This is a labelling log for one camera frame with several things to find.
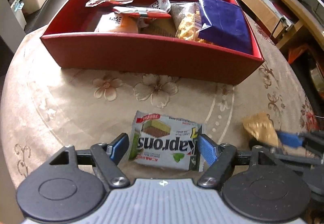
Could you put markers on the beige floral tablecloth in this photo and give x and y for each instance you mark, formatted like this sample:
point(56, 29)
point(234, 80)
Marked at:
point(45, 107)

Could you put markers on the gold wrapped snack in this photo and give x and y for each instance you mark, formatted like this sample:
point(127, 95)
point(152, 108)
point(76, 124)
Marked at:
point(261, 128)

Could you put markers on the grey cabinet panel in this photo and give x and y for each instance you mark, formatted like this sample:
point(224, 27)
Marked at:
point(10, 29)

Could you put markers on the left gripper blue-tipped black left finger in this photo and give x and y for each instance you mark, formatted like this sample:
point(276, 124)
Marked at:
point(96, 167)

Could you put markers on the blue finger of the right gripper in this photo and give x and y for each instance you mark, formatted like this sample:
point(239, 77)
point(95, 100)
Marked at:
point(292, 140)

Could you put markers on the dark blue snack packet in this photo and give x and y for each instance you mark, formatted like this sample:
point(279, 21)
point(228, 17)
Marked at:
point(224, 24)

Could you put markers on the steamed cake snack packet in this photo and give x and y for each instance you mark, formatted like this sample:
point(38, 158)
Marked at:
point(114, 22)

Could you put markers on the clear bag yellow snacks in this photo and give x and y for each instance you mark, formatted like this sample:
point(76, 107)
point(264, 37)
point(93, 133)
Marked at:
point(187, 21)

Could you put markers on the silver red spicy strip packet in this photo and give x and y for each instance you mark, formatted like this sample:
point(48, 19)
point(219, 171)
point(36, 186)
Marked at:
point(141, 12)

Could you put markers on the green Kaprons wafer packet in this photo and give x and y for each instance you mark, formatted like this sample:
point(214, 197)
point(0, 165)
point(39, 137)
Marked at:
point(163, 141)

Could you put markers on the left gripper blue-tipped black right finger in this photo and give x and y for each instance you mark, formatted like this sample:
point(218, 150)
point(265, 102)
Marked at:
point(222, 160)

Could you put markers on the grey foil snack pouch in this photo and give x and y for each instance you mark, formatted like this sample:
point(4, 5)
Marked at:
point(164, 5)

